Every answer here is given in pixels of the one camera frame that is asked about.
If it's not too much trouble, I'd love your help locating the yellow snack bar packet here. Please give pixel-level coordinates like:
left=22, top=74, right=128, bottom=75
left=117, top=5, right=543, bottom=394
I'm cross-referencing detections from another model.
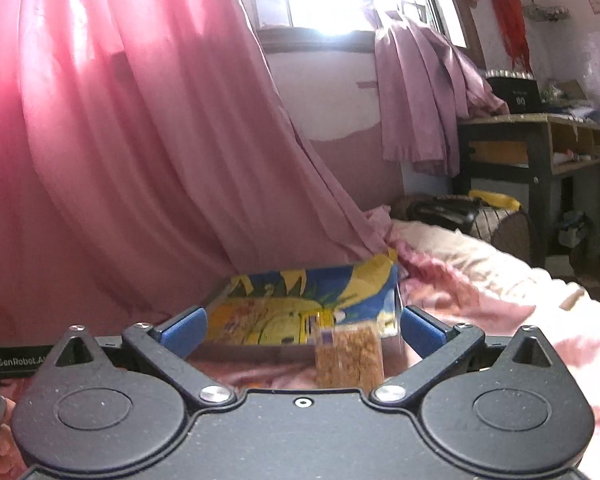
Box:
left=298, top=309, right=346, bottom=344

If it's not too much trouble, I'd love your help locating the person's left hand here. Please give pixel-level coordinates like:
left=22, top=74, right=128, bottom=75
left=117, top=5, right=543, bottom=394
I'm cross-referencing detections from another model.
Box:
left=0, top=398, right=27, bottom=480

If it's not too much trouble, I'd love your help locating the floral pink bed sheet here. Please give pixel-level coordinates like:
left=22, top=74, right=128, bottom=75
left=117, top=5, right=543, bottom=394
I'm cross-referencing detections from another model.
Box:
left=0, top=204, right=600, bottom=480

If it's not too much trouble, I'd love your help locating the clear puffed rice packet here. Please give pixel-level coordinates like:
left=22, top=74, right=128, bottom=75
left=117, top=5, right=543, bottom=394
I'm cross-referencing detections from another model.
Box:
left=315, top=322, right=385, bottom=393

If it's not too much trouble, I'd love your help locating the cardboard box with dinosaur towel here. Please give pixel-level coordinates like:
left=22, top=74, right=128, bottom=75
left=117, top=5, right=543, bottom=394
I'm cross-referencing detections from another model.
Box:
left=190, top=250, right=403, bottom=362

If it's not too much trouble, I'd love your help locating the black bag on stool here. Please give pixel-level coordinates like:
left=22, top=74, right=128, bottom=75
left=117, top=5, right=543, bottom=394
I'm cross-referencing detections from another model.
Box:
left=389, top=188, right=534, bottom=264

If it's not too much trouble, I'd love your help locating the pink curtain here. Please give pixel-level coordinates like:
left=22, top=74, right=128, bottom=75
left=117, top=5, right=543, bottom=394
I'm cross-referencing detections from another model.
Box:
left=0, top=0, right=386, bottom=346

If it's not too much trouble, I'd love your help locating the dark wooden side table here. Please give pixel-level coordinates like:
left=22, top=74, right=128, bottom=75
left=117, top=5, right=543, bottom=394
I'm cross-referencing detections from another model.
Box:
left=453, top=113, right=600, bottom=266

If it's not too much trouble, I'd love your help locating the tied mauve curtain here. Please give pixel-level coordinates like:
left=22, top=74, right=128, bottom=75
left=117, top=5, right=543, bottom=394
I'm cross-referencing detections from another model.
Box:
left=370, top=10, right=509, bottom=178

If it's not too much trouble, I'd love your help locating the black box on table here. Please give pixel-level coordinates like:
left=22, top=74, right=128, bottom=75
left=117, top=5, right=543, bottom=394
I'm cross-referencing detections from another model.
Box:
left=486, top=70, right=543, bottom=114

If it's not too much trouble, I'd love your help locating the red hanging decoration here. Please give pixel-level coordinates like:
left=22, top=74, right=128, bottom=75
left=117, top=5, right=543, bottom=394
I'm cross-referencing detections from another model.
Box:
left=491, top=0, right=532, bottom=72

